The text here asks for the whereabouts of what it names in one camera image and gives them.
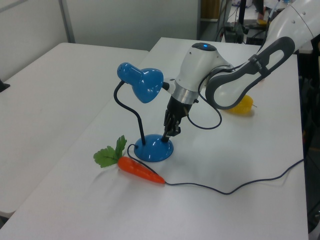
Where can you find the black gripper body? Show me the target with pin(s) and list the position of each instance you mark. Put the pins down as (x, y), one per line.
(178, 108)

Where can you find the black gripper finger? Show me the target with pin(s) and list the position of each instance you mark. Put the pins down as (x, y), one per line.
(177, 128)
(168, 127)

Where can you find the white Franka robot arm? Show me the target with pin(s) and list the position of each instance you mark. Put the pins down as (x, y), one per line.
(197, 67)

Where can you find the blue desk lamp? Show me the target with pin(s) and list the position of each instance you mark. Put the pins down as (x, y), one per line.
(147, 82)

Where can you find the orange toy carrot with leaves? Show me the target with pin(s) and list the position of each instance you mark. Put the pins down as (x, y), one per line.
(135, 170)

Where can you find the yellow toy starfruit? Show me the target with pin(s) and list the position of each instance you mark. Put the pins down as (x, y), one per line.
(243, 106)

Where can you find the black equipment box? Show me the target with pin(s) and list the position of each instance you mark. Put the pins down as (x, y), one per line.
(233, 33)

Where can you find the black stand pole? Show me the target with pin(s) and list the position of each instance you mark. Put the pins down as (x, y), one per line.
(242, 11)

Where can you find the yellow object on floor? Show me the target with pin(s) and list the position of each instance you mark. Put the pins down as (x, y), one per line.
(262, 22)

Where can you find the black table clamp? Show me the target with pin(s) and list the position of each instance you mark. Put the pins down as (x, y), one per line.
(3, 86)

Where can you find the grey metal partition post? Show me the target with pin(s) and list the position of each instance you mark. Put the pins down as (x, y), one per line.
(67, 22)

